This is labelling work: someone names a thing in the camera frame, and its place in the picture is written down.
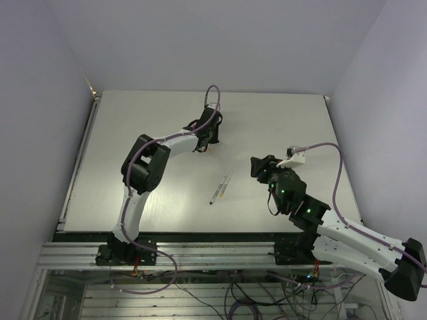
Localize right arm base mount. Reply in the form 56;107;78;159
268;232;319;265

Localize dark blue pen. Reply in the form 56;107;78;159
209;176;228;205

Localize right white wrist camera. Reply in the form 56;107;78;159
276;146;306;169

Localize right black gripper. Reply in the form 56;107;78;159
251;155;294;212

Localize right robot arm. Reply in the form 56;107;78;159
250;155;426;301

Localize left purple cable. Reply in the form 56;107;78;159
109;85;222;295

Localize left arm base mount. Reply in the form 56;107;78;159
95;233;157;266

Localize purple cable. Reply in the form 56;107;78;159
266;143;427;291
109;85;222;295

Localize aluminium frame rail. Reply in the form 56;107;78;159
36;241;338;269

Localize orange pen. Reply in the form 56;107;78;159
220;171;234;197

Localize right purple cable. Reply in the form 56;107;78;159
266;143;427;291

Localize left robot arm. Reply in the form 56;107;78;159
112;107;223;265

